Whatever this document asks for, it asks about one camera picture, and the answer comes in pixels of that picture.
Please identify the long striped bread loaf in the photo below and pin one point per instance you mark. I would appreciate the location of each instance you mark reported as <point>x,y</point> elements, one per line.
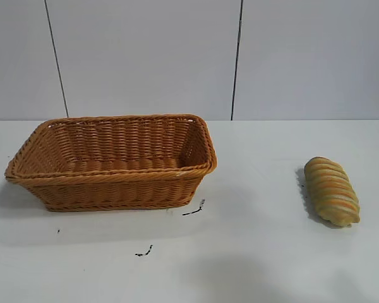
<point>331,191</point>

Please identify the brown woven wicker basket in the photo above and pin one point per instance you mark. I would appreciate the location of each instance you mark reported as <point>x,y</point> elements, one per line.
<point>113,189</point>

